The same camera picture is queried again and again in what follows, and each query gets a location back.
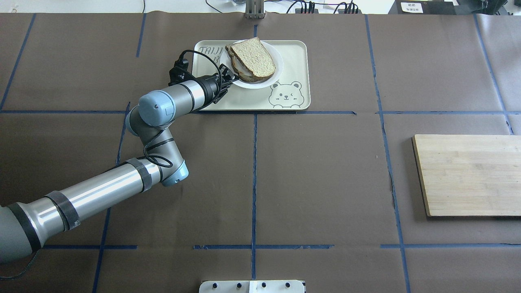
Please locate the white pillar with base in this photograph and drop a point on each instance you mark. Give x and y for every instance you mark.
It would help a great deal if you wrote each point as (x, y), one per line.
(252, 286)

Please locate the bread slice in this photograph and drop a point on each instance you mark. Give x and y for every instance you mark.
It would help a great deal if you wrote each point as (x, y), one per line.
(242, 72)
(255, 57)

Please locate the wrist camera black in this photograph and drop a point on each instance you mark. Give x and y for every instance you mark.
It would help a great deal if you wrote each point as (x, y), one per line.
(179, 73)

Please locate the cream bear tray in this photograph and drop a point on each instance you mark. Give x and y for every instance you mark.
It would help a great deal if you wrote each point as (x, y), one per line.
(290, 93)

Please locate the black power box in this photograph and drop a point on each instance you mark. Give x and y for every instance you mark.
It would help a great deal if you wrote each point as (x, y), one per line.
(425, 7)

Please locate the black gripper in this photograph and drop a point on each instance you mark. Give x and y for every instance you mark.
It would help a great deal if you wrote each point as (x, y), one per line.
(211, 88)

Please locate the orange black connector strip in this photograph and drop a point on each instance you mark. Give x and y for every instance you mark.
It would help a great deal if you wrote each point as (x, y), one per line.
(310, 7)

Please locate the aluminium frame post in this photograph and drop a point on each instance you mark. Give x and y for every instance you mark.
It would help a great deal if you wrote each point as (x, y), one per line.
(255, 9)

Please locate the wooden cutting board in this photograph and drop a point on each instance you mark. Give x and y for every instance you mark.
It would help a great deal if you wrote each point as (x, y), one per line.
(469, 175)

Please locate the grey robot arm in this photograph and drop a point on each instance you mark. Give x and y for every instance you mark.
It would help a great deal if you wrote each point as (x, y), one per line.
(25, 227)

